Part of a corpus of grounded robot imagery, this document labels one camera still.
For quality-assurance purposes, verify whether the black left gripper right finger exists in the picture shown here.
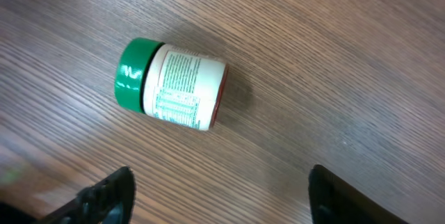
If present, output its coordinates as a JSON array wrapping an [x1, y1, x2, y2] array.
[[308, 164, 407, 224]]

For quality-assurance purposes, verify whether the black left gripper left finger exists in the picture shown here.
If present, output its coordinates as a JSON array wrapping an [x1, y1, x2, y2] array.
[[38, 166, 136, 224]]

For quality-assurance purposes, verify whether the green lid peanut butter jar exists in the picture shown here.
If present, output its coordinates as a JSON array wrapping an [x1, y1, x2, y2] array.
[[114, 38, 229, 131]]

